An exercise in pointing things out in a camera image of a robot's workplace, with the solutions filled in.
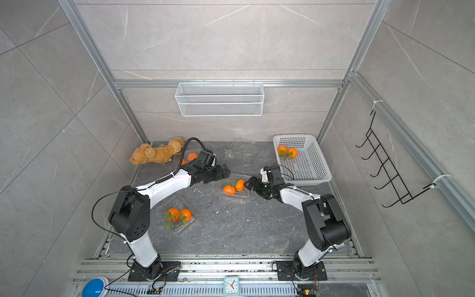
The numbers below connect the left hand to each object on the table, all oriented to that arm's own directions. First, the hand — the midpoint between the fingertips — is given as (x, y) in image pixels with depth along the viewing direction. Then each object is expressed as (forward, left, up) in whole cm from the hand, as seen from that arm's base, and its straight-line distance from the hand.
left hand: (226, 171), depth 90 cm
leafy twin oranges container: (+19, -33, -8) cm, 39 cm away
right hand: (-6, -12, -7) cm, 15 cm away
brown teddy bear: (+13, +45, 0) cm, 47 cm away
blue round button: (-45, +50, -10) cm, 68 cm away
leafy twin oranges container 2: (-19, +25, -7) cm, 32 cm away
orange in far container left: (+12, +25, -6) cm, 28 cm away
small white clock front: (-46, -2, -10) cm, 47 cm away
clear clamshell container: (+14, +30, -7) cm, 34 cm away
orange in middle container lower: (-6, -1, -8) cm, 10 cm away
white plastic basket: (+16, -45, -13) cm, 49 cm away
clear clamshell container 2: (-5, -4, -8) cm, 10 cm away
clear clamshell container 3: (-25, +21, -6) cm, 33 cm away
